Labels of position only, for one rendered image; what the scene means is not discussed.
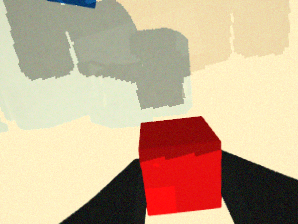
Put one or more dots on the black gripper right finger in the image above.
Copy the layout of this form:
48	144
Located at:
254	194

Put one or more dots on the blue cube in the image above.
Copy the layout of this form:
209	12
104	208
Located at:
83	3

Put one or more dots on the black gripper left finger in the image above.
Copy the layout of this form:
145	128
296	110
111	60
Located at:
121	201

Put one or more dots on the red cube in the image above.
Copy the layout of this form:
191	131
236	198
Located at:
181	165

